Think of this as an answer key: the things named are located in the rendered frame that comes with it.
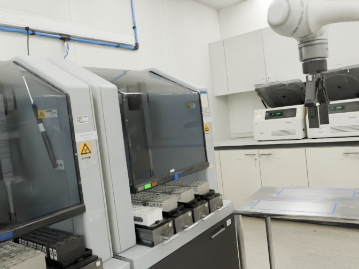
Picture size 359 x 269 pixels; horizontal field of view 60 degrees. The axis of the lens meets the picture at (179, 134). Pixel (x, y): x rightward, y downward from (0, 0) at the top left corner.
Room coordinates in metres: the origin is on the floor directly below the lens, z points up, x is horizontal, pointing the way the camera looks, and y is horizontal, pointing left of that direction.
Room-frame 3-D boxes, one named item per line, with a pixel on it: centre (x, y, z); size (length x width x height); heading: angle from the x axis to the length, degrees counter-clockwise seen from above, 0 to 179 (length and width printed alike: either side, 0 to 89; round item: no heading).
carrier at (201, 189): (1.76, -0.09, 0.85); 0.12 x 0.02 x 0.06; 141
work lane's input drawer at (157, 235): (1.54, 0.37, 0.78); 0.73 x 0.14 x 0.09; 52
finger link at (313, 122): (0.97, -0.42, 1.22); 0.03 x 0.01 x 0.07; 52
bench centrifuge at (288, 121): (3.59, -1.23, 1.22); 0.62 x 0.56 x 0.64; 140
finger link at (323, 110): (1.07, -0.50, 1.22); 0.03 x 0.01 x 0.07; 52
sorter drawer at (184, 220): (1.66, 0.28, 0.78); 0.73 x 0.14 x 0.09; 52
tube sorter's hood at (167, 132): (1.73, 0.23, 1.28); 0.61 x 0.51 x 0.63; 142
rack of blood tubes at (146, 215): (1.46, 0.27, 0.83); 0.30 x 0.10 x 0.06; 52
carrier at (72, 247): (1.08, 0.43, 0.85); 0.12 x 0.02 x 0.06; 142
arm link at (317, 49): (1.02, -0.46, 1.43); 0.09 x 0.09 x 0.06
